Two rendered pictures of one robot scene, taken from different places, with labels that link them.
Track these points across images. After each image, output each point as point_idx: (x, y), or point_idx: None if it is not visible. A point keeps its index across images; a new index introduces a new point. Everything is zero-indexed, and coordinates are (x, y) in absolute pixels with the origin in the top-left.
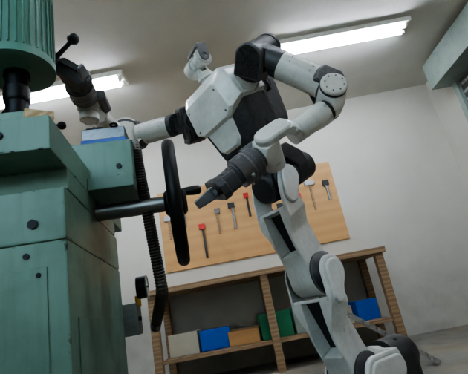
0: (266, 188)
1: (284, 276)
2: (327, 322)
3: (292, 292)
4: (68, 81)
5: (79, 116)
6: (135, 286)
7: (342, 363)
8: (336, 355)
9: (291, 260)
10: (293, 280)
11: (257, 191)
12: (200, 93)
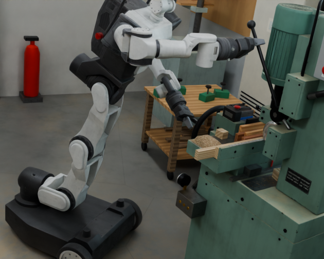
0: (121, 95)
1: (87, 150)
2: (97, 169)
3: (89, 159)
4: (241, 53)
5: (212, 63)
6: (190, 180)
7: (86, 189)
8: (84, 187)
9: (103, 139)
10: (96, 151)
11: (116, 97)
12: (166, 37)
